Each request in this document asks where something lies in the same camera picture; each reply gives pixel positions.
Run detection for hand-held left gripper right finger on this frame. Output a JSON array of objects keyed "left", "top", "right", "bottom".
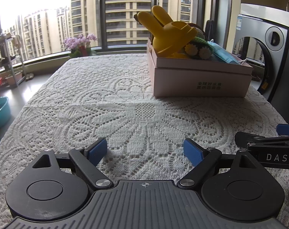
[{"left": 177, "top": 138, "right": 258, "bottom": 190}]

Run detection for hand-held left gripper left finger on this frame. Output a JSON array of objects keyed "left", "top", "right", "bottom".
[{"left": 32, "top": 138, "right": 114, "bottom": 192}]

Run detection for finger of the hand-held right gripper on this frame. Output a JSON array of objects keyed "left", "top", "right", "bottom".
[
  {"left": 277, "top": 124, "right": 289, "bottom": 136},
  {"left": 234, "top": 132, "right": 289, "bottom": 148}
]

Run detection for pink cardboard box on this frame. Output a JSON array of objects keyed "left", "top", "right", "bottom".
[{"left": 146, "top": 38, "right": 254, "bottom": 98}]

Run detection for blue face mask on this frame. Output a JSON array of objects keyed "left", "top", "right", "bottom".
[{"left": 208, "top": 40, "right": 246, "bottom": 65}]

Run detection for crocheted doll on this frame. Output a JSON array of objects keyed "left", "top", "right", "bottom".
[{"left": 183, "top": 23, "right": 215, "bottom": 61}]

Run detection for yellow rabbit toy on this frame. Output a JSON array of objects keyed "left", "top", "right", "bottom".
[{"left": 137, "top": 5, "right": 197, "bottom": 59}]

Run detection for white lace tablecloth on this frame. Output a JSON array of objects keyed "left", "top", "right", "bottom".
[{"left": 0, "top": 54, "right": 289, "bottom": 229}]

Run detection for grey washing machine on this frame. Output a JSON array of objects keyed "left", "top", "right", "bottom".
[{"left": 231, "top": 3, "right": 289, "bottom": 103}]

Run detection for teal plastic basin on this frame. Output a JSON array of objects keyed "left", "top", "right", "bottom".
[{"left": 0, "top": 97, "right": 10, "bottom": 128}]

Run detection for purple potted flowers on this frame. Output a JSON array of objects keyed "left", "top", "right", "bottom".
[{"left": 63, "top": 34, "right": 97, "bottom": 58}]

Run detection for black hanging cloth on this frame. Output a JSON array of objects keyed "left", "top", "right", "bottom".
[{"left": 205, "top": 20, "right": 215, "bottom": 41}]

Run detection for metal shelf rack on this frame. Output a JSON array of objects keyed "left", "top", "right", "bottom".
[{"left": 0, "top": 35, "right": 26, "bottom": 91}]

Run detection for dark framed glass door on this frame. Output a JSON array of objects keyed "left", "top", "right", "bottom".
[{"left": 211, "top": 0, "right": 233, "bottom": 50}]

